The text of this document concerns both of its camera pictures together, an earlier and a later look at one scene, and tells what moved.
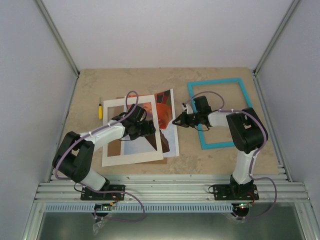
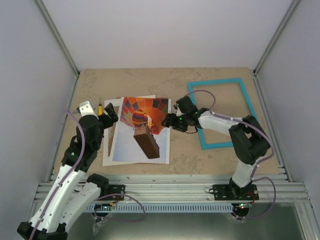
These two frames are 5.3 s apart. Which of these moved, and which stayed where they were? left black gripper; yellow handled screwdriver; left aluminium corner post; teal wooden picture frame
Moved: left black gripper
Stayed: teal wooden picture frame; yellow handled screwdriver; left aluminium corner post
